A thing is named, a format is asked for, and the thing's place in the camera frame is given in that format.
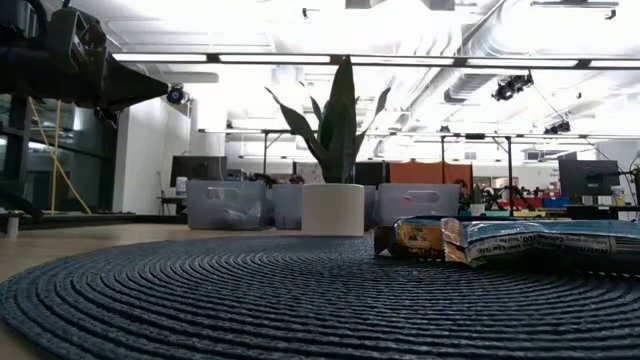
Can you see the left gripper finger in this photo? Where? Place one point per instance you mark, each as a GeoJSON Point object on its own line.
{"type": "Point", "coordinates": [130, 90]}

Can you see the green orange-ended granola bar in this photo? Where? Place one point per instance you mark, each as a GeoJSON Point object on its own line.
{"type": "Point", "coordinates": [415, 240]}

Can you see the blue Quaker granola bar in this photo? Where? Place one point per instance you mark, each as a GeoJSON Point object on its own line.
{"type": "Point", "coordinates": [545, 242]}

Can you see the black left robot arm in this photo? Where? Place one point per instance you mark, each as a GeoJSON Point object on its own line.
{"type": "Point", "coordinates": [30, 75]}

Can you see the black computer monitor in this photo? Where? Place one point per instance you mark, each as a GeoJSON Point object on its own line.
{"type": "Point", "coordinates": [200, 170]}
{"type": "Point", "coordinates": [587, 180]}

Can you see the white plastic container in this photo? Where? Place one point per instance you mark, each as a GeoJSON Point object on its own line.
{"type": "Point", "coordinates": [181, 187]}

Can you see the green snake plant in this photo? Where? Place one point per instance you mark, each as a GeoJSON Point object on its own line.
{"type": "Point", "coordinates": [337, 130]}

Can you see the white plant pot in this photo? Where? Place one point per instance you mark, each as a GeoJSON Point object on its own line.
{"type": "Point", "coordinates": [332, 210]}

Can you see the round dark woven placemat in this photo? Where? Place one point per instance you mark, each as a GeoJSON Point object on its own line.
{"type": "Point", "coordinates": [250, 300]}

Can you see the orange partition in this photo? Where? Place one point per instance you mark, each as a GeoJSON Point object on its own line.
{"type": "Point", "coordinates": [430, 172]}

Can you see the small potted cactus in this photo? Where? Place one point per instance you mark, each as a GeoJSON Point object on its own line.
{"type": "Point", "coordinates": [478, 202]}

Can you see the overhead LED light bar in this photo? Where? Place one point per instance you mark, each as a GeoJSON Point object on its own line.
{"type": "Point", "coordinates": [500, 62]}

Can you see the black ceiling spotlight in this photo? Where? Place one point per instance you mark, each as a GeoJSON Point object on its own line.
{"type": "Point", "coordinates": [510, 87]}
{"type": "Point", "coordinates": [557, 128]}

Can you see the black blue-lens camera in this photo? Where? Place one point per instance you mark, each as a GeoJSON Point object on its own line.
{"type": "Point", "coordinates": [175, 94]}

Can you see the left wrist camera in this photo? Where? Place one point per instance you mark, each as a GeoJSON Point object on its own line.
{"type": "Point", "coordinates": [82, 35]}

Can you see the black aluminium table frame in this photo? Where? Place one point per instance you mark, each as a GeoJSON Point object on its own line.
{"type": "Point", "coordinates": [90, 221]}

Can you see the silver ventilation duct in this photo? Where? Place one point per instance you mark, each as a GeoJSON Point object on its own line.
{"type": "Point", "coordinates": [470, 85]}

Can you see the black background rig frame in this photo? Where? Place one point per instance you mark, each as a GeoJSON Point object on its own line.
{"type": "Point", "coordinates": [510, 175]}

